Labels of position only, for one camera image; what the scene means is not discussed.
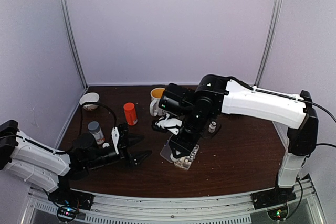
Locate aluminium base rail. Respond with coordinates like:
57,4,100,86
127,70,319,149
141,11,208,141
21,177,321,224

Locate aluminium frame post right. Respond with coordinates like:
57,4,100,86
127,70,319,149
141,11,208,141
254,0,283,86

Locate white ceramic bowl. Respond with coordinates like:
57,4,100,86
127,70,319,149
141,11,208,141
79,92,100,111

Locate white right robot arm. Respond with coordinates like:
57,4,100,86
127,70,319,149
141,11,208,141
152,74,319,204

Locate aluminium frame post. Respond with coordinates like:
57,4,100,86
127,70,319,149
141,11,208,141
59,0,88,90
254,0,283,86

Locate clear plastic pill organizer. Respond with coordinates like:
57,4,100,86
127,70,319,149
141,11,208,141
160,140,201,171

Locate white pills in organizer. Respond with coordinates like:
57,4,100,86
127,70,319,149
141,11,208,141
177,150,198,166

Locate aluminium frame post left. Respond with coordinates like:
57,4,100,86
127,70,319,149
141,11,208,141
59,0,88,90

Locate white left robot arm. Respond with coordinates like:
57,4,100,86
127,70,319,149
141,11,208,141
1,120,152,205

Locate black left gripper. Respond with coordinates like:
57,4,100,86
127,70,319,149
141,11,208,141
87,133,153,170

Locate small white pill bottle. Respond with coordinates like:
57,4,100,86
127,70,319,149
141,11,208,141
102,142,110,148

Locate grey-capped orange label bottle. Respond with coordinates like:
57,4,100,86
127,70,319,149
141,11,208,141
87,121,105,145

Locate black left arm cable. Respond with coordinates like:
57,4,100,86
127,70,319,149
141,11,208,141
79,102,119,148

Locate orange pill bottle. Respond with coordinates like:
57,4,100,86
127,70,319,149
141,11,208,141
123,102,138,126

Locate yellow-lined patterned mug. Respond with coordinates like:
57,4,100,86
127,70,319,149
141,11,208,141
149,87,166,117

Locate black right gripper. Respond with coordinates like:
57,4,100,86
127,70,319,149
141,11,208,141
169,106,211,157

